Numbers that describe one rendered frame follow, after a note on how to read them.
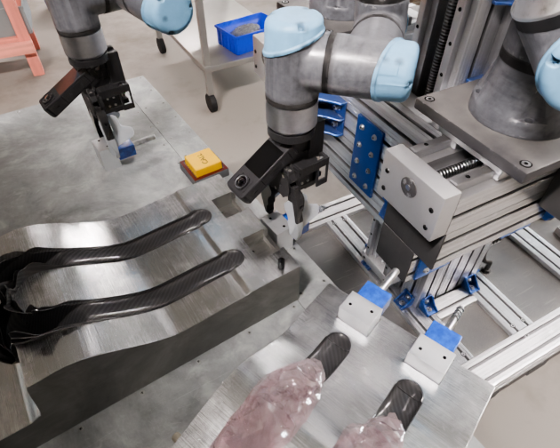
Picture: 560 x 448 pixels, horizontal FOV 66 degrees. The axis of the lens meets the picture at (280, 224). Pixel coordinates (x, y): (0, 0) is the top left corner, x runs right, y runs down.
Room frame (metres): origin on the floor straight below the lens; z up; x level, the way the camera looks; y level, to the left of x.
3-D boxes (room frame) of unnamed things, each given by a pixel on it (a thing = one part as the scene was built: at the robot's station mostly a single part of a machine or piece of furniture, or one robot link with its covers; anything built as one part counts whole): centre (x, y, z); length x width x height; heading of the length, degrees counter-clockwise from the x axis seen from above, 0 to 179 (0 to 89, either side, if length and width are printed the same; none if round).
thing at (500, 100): (0.59, -0.37, 1.09); 0.15 x 0.15 x 0.10
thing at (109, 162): (0.80, 0.34, 0.83); 0.13 x 0.05 x 0.05; 125
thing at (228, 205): (0.54, 0.09, 0.87); 0.05 x 0.05 x 0.04; 33
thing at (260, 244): (0.45, 0.03, 0.87); 0.05 x 0.05 x 0.04; 33
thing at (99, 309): (0.38, 0.23, 0.92); 0.35 x 0.16 x 0.09; 123
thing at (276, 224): (0.56, -0.03, 0.83); 0.13 x 0.05 x 0.05; 126
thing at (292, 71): (0.55, -0.02, 1.14); 0.09 x 0.08 x 0.11; 75
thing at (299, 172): (0.55, -0.02, 0.99); 0.09 x 0.08 x 0.12; 126
